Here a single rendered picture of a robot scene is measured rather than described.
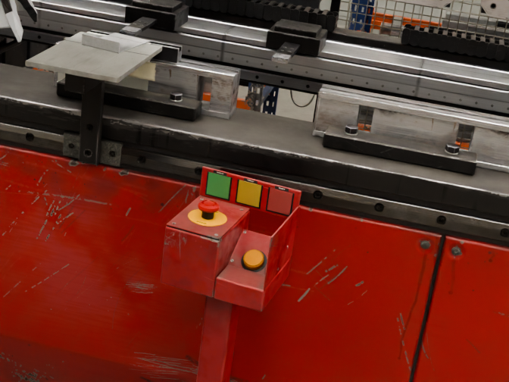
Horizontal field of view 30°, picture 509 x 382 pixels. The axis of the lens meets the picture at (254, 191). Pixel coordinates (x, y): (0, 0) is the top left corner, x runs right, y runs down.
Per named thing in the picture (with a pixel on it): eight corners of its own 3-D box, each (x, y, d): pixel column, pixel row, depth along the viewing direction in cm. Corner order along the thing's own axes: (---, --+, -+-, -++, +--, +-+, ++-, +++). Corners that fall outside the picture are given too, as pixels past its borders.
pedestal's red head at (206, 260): (159, 283, 174) (167, 193, 167) (194, 249, 188) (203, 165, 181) (261, 313, 168) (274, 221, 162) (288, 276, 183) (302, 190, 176)
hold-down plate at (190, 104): (55, 95, 197) (56, 81, 196) (66, 89, 202) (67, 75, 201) (194, 122, 193) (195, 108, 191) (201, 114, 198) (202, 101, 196)
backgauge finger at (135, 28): (99, 36, 203) (101, 13, 201) (139, 13, 226) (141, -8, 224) (153, 45, 201) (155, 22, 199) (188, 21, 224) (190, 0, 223)
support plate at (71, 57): (24, 66, 175) (25, 61, 174) (79, 36, 199) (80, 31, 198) (117, 83, 172) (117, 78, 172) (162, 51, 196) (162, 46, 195)
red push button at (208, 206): (192, 221, 173) (195, 203, 172) (201, 214, 176) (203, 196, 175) (213, 227, 172) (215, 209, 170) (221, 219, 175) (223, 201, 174)
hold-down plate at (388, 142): (322, 146, 188) (324, 133, 187) (326, 138, 193) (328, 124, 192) (473, 176, 184) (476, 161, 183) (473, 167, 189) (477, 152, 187)
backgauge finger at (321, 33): (250, 63, 198) (253, 39, 196) (275, 36, 221) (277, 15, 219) (306, 73, 196) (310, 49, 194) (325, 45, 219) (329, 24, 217)
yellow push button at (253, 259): (241, 269, 175) (239, 264, 173) (248, 252, 177) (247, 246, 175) (260, 275, 174) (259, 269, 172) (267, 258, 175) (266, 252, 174)
